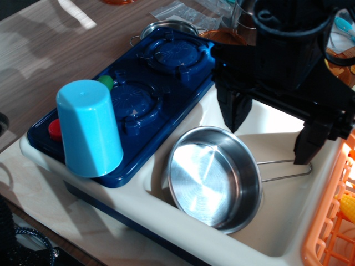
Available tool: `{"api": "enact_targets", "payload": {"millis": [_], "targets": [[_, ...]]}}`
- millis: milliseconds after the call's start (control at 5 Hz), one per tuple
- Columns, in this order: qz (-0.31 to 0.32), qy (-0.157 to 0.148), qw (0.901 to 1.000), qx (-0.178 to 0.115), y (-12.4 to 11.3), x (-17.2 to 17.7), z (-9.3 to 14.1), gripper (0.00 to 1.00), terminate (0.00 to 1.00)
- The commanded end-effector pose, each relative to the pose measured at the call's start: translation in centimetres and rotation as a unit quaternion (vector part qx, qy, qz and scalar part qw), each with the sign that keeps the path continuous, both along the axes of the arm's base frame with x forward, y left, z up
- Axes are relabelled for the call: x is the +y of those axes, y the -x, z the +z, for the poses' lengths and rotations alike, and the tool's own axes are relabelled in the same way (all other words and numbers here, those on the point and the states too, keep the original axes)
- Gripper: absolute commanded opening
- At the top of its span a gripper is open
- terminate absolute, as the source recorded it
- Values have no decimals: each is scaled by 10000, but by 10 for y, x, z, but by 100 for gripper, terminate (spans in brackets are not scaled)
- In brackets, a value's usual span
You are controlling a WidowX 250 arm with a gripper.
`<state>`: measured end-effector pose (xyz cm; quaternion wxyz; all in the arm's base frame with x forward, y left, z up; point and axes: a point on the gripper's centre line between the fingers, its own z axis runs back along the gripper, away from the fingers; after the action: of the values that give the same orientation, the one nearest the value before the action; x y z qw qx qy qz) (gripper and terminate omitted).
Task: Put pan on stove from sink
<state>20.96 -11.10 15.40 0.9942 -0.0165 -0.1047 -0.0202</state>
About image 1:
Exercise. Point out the amber transparent plastic bowl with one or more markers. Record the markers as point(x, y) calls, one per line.
point(224, 36)

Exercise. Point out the green stove knob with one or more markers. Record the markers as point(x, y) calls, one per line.
point(107, 81)

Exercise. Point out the light blue plastic cup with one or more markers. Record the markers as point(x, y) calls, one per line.
point(90, 135)

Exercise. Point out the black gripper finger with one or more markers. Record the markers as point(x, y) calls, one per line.
point(311, 139)

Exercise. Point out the teal plastic utensil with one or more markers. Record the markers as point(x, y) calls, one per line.
point(344, 26)

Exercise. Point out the blue toy stove top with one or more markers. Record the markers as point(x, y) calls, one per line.
point(156, 84)

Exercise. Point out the amber plastic container right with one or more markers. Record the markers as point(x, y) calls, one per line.
point(343, 73)

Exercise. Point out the clear plastic bag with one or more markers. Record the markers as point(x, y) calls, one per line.
point(179, 11)

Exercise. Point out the steel pan with wire handle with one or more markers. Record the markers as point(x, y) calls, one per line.
point(212, 176)

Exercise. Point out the red stove knob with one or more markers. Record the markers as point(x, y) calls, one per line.
point(55, 131)

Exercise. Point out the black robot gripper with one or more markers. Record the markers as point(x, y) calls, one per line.
point(286, 68)

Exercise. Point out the small steel pot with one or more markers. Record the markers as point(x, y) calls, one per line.
point(174, 24)

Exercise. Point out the orange plastic dish rack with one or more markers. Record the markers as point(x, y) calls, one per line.
point(330, 238)

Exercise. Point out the yellow toy corn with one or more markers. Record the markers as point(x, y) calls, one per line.
point(346, 204)

